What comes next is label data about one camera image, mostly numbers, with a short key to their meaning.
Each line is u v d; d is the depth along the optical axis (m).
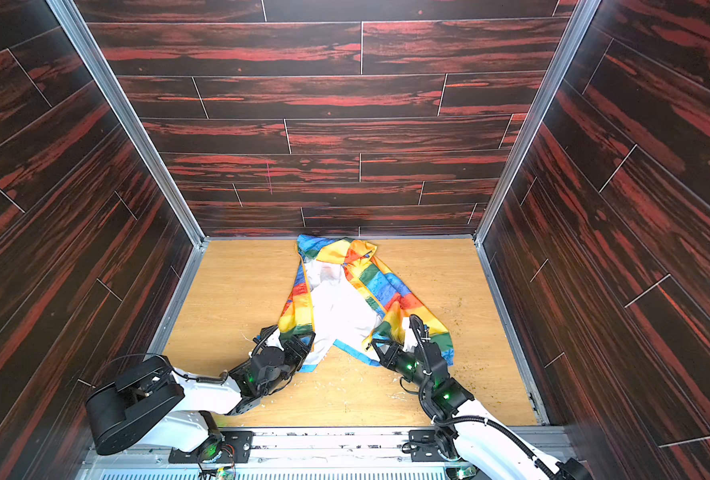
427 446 0.72
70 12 0.66
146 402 0.44
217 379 0.60
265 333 0.84
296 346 0.77
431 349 0.64
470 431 0.57
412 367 0.68
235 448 0.73
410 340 0.72
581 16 0.66
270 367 0.65
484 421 0.53
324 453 0.74
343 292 1.02
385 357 0.70
